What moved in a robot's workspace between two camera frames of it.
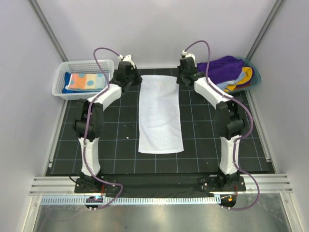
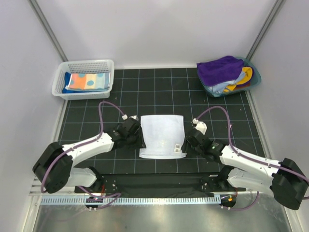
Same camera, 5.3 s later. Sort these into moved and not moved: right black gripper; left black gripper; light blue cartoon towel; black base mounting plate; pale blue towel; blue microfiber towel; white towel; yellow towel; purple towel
Moved: right black gripper; white towel; left black gripper
Not moved: yellow towel; purple towel; black base mounting plate; blue microfiber towel; pale blue towel; light blue cartoon towel
